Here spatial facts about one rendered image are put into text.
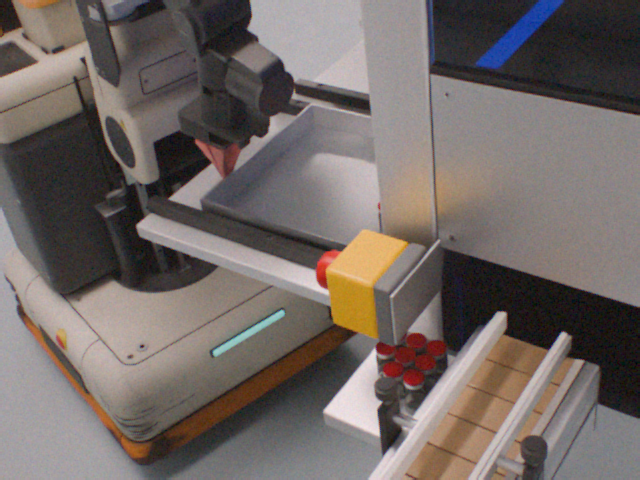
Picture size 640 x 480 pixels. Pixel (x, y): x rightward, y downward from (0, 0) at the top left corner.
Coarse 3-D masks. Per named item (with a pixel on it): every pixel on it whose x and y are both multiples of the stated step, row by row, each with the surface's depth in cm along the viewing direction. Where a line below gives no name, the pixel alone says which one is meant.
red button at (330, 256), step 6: (330, 252) 92; (336, 252) 92; (324, 258) 91; (330, 258) 91; (318, 264) 91; (324, 264) 91; (318, 270) 91; (324, 270) 91; (318, 276) 91; (324, 276) 91; (318, 282) 92; (324, 282) 91; (324, 288) 92
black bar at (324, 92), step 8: (304, 80) 144; (296, 88) 144; (304, 88) 143; (312, 88) 142; (320, 88) 142; (328, 88) 141; (336, 88) 141; (312, 96) 143; (320, 96) 142; (328, 96) 141; (336, 96) 140; (344, 96) 139; (352, 96) 139; (360, 96) 138; (368, 96) 138; (344, 104) 140; (352, 104) 139; (360, 104) 139; (368, 104) 138
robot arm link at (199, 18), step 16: (176, 0) 103; (192, 0) 101; (208, 0) 103; (224, 0) 103; (240, 0) 105; (192, 16) 103; (208, 16) 102; (224, 16) 104; (240, 16) 106; (208, 32) 103
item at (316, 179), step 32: (288, 128) 131; (320, 128) 136; (352, 128) 133; (256, 160) 127; (288, 160) 130; (320, 160) 129; (352, 160) 128; (224, 192) 123; (256, 192) 125; (288, 192) 124; (320, 192) 123; (352, 192) 122; (256, 224) 116; (288, 224) 113; (320, 224) 118; (352, 224) 117
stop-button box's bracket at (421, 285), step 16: (432, 256) 89; (416, 272) 87; (432, 272) 90; (400, 288) 85; (416, 288) 88; (432, 288) 91; (400, 304) 86; (416, 304) 89; (400, 320) 87; (400, 336) 88
